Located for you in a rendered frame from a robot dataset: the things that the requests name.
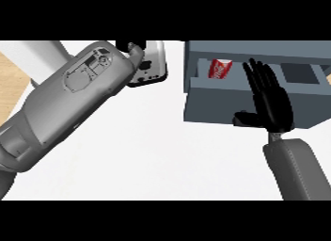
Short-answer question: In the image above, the red can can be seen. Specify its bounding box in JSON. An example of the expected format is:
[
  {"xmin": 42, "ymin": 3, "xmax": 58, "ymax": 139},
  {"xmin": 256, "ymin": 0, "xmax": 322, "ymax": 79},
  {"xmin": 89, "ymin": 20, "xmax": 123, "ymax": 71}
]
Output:
[{"xmin": 207, "ymin": 58, "xmax": 235, "ymax": 80}]

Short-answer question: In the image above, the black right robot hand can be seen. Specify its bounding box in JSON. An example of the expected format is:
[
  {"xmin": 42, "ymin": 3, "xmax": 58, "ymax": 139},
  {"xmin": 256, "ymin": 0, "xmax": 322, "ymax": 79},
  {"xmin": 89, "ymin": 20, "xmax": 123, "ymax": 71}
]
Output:
[{"xmin": 232, "ymin": 57, "xmax": 295, "ymax": 133}]

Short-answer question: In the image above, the grey drawer front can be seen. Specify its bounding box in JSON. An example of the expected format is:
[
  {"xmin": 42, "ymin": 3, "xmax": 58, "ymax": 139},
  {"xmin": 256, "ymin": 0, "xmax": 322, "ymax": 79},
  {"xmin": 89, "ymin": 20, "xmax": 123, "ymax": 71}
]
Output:
[{"xmin": 182, "ymin": 76, "xmax": 331, "ymax": 130}]

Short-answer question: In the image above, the grey cabinet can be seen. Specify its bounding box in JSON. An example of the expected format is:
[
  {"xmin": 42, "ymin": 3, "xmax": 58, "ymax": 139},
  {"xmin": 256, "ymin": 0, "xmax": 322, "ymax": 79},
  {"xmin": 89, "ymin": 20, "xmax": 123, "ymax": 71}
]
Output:
[{"xmin": 183, "ymin": 40, "xmax": 331, "ymax": 95}]

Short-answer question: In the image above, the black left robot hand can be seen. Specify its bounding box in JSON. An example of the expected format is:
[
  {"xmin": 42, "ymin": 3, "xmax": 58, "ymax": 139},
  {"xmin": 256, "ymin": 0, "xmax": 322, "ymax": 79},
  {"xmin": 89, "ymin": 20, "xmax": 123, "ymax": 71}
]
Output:
[{"xmin": 114, "ymin": 40, "xmax": 148, "ymax": 54}]

